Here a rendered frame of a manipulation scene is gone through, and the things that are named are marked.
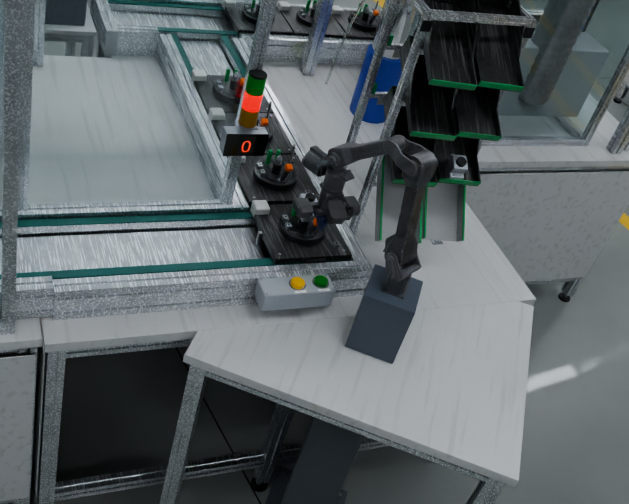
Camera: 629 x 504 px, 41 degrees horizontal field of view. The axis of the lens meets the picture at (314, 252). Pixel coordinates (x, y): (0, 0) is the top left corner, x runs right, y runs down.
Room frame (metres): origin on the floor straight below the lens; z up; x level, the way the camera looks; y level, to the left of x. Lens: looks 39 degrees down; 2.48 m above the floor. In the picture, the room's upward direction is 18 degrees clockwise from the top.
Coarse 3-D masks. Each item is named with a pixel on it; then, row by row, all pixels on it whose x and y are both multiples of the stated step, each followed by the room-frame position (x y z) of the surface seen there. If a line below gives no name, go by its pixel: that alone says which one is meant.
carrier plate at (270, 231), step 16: (272, 208) 2.03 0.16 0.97; (288, 208) 2.06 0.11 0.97; (256, 224) 1.96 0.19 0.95; (272, 224) 1.96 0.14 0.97; (272, 240) 1.89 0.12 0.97; (288, 240) 1.91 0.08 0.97; (336, 240) 1.98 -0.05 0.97; (272, 256) 1.83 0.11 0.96; (288, 256) 1.84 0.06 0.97; (304, 256) 1.86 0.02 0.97; (320, 256) 1.89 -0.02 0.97; (336, 256) 1.91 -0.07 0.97
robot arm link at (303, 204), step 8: (320, 184) 1.90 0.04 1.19; (320, 192) 1.89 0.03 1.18; (328, 192) 1.87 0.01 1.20; (336, 192) 1.87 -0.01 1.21; (296, 200) 1.86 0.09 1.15; (304, 200) 1.87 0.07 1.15; (320, 200) 1.88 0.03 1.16; (344, 200) 1.93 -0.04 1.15; (352, 200) 1.94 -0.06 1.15; (296, 208) 1.84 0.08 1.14; (304, 208) 1.83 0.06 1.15; (312, 208) 1.85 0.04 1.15; (360, 208) 1.92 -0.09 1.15; (304, 216) 1.83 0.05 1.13
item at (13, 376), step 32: (32, 320) 1.43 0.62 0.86; (0, 352) 1.35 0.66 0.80; (32, 352) 1.38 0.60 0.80; (0, 384) 1.33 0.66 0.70; (32, 384) 1.37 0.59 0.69; (0, 416) 1.33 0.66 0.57; (32, 416) 1.38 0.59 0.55; (0, 448) 1.33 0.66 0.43; (32, 448) 1.38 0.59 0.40; (0, 480) 1.33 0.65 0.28
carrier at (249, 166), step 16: (256, 160) 2.25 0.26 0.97; (272, 160) 2.25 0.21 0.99; (240, 176) 2.14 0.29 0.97; (256, 176) 2.15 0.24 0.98; (272, 176) 2.17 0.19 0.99; (288, 176) 2.19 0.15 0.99; (304, 176) 2.25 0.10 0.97; (256, 192) 2.09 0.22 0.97; (272, 192) 2.11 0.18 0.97; (288, 192) 2.14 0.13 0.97
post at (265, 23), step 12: (264, 0) 1.99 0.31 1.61; (276, 0) 2.00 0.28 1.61; (264, 12) 1.99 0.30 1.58; (264, 24) 1.99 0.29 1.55; (264, 36) 2.00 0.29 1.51; (264, 48) 2.00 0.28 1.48; (252, 60) 1.99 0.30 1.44; (240, 156) 2.00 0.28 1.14; (228, 168) 1.99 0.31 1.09; (228, 180) 1.99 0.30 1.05; (228, 192) 2.00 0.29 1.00; (228, 204) 2.00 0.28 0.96
